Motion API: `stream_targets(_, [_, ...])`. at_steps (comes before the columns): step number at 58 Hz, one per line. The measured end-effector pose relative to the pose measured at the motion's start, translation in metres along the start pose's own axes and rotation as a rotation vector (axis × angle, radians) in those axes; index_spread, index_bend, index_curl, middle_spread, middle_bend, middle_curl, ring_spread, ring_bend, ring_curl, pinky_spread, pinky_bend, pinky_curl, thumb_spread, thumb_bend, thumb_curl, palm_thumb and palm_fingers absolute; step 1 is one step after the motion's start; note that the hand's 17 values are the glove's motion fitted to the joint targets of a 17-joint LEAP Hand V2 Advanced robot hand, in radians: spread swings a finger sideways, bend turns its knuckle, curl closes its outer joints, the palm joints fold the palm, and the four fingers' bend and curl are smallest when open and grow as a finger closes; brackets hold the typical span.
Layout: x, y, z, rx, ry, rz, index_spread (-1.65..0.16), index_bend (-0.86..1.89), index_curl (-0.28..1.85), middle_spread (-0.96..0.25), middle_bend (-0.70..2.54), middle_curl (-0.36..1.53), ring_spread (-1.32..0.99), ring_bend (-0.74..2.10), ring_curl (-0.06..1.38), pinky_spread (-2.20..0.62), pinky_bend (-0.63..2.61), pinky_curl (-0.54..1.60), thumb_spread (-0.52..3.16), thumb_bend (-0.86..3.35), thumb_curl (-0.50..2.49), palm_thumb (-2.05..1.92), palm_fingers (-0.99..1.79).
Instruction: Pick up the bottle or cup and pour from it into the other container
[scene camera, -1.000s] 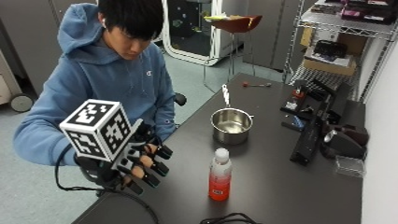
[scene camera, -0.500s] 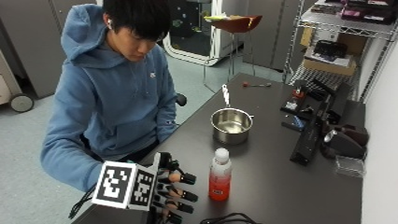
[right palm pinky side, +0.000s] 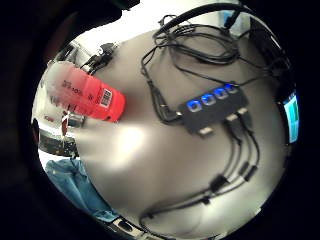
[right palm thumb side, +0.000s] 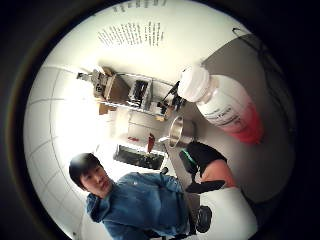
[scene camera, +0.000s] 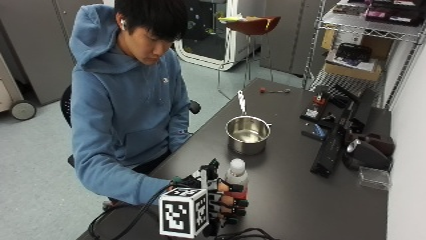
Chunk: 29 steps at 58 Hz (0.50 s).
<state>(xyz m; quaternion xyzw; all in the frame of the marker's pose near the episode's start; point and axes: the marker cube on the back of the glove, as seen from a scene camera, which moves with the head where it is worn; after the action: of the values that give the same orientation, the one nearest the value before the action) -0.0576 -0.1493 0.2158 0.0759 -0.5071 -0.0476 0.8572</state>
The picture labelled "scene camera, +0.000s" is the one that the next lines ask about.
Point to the clear bottle with white cap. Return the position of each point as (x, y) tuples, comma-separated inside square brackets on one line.
[(238, 173)]

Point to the white cube of black markers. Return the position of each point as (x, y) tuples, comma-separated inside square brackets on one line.
[(183, 213)]

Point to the long black device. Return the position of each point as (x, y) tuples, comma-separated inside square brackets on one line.
[(328, 151)]

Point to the black device with blue face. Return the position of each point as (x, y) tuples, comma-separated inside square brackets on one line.
[(318, 132)]

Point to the black holder with red part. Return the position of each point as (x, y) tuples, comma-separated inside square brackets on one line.
[(318, 107)]

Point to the black rounded device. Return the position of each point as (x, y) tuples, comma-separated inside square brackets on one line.
[(368, 156)]

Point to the clear plastic box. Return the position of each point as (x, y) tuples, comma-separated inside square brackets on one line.
[(375, 178)]

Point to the the person in blue hoodie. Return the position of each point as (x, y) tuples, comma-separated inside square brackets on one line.
[(125, 110)]

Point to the dark brown rounded device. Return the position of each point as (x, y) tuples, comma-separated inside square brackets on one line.
[(382, 142)]

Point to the black stapler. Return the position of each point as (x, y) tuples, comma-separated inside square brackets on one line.
[(347, 95)]

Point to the white framed booth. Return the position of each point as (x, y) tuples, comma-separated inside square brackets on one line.
[(208, 43)]

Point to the flat cardboard box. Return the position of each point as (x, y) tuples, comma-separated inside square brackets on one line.
[(354, 70)]

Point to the black office chair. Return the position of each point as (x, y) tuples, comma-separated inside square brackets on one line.
[(66, 106)]

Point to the grey cabinet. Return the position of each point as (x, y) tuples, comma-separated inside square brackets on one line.
[(41, 46), (294, 33)]

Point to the brown bar stool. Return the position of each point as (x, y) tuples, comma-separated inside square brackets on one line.
[(254, 26)]

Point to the black pouch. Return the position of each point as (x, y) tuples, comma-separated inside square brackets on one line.
[(354, 52)]

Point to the yellow green item on stool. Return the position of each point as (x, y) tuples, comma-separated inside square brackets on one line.
[(234, 19)]

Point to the tall cardboard box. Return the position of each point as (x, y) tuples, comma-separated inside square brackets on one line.
[(379, 45)]

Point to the white earbud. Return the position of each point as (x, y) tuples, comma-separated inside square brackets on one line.
[(123, 23)]

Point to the beige cart with wheel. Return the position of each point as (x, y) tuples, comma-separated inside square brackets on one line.
[(15, 96)]

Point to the dark boxes with pink print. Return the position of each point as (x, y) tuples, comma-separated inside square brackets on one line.
[(382, 10)]

